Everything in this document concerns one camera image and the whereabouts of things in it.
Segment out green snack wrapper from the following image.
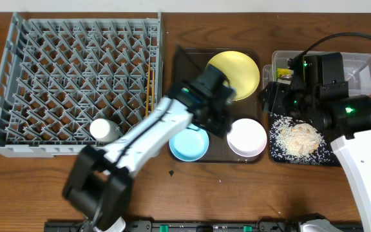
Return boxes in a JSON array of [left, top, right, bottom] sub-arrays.
[[276, 68, 294, 80]]

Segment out light blue bowl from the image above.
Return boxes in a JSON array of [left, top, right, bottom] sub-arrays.
[[169, 124, 209, 162]]

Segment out white bowl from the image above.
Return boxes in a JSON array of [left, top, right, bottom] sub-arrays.
[[226, 119, 267, 158]]

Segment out small white cup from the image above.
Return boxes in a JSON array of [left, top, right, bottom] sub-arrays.
[[90, 119, 120, 144]]

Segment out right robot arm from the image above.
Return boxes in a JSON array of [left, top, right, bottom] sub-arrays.
[[259, 52, 371, 231]]

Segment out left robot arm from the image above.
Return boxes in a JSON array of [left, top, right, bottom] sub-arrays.
[[62, 64, 236, 231]]

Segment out black waste tray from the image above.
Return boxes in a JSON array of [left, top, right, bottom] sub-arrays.
[[268, 111, 341, 167]]

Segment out spilled rice food waste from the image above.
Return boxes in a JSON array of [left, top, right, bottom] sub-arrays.
[[269, 115, 336, 165]]

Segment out grey plastic dishwasher rack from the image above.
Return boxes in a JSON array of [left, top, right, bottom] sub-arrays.
[[0, 14, 164, 157]]

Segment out dark brown serving tray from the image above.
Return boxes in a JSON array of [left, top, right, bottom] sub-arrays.
[[167, 47, 265, 164]]

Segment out yellow round plate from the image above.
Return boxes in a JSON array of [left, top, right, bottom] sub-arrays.
[[207, 51, 260, 101]]

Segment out clear plastic bin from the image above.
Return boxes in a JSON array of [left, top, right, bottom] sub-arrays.
[[262, 50, 371, 96]]

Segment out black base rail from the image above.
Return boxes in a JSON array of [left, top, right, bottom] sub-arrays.
[[43, 220, 363, 232]]

